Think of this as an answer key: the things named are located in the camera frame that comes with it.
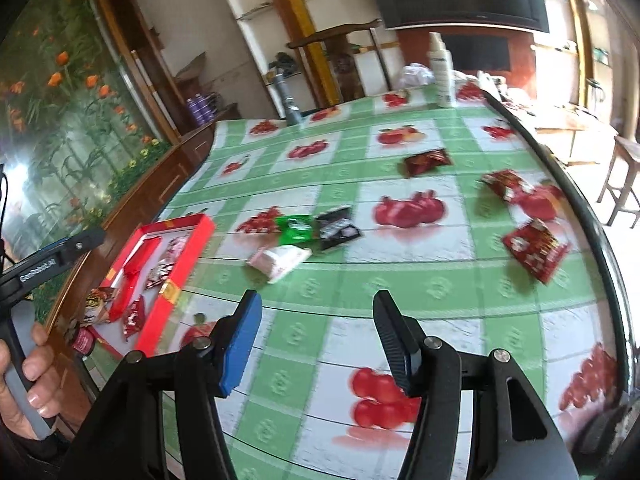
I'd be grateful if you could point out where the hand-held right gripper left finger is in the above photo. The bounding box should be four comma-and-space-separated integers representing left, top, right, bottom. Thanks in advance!
62, 289, 264, 480

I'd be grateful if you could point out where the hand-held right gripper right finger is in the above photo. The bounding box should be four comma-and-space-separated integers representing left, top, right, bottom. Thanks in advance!
372, 289, 581, 480

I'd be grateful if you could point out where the gold foil snack packet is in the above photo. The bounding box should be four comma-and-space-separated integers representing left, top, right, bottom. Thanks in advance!
84, 287, 118, 323

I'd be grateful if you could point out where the red cardboard box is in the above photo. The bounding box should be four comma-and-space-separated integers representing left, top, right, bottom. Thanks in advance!
80, 213, 217, 358

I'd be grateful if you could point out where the long red snack packet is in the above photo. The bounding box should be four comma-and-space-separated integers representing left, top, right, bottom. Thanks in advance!
122, 237, 163, 278
102, 272, 143, 323

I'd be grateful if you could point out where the white snack packet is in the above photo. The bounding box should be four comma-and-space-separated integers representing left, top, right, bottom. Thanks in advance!
248, 244, 313, 283

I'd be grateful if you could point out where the silver foil snack packet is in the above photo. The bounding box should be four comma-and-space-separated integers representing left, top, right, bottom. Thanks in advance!
145, 257, 176, 289

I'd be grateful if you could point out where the red flower-print snack packet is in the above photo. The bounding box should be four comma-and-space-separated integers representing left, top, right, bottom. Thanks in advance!
121, 296, 148, 341
501, 218, 572, 283

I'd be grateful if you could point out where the brown foil snack packet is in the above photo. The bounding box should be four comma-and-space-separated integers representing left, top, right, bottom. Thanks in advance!
162, 235, 191, 266

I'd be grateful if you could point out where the black snack packet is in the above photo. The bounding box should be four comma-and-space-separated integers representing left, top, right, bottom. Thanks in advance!
315, 205, 361, 252

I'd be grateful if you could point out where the green snack packet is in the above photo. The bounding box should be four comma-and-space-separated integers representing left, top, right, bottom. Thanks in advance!
274, 213, 315, 246

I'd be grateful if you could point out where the dark red snack packet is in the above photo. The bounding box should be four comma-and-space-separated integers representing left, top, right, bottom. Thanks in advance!
402, 148, 453, 179
480, 169, 538, 203

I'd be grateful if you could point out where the person's left hand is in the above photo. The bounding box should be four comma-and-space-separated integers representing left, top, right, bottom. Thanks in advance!
0, 323, 62, 434

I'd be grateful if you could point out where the small pink packet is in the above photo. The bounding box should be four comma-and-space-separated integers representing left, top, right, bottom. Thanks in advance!
72, 327, 98, 356

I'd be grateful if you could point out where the green checked fruit tablecloth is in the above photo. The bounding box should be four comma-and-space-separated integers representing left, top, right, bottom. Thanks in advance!
75, 85, 636, 480

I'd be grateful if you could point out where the grey cylindrical bottle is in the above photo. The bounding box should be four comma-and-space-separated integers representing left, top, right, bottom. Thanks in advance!
270, 71, 303, 126

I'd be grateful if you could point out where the white plastic bag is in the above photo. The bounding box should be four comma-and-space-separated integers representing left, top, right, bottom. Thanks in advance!
397, 63, 436, 88

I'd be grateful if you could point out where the low wooden cabinet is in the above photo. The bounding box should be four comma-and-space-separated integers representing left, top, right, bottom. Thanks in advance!
505, 105, 621, 166

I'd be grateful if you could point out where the white spray bottle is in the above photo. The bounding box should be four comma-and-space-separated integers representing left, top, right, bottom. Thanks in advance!
428, 31, 457, 108

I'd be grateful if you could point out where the wooden chair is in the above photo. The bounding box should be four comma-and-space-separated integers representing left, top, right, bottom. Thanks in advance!
287, 18, 396, 111

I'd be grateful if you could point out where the dark lumpy object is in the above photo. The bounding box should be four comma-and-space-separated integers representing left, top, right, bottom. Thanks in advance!
270, 52, 297, 78

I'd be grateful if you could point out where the black rectangular panel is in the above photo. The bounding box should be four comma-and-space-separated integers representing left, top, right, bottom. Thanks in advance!
442, 35, 511, 72

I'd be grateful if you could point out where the wooden stool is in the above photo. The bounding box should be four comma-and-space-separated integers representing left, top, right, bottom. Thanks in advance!
597, 135, 640, 228

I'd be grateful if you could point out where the black cable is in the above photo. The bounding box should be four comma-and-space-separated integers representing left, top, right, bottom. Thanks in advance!
0, 162, 10, 266

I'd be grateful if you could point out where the flower wall poster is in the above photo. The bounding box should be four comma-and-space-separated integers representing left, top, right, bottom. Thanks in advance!
0, 0, 171, 281

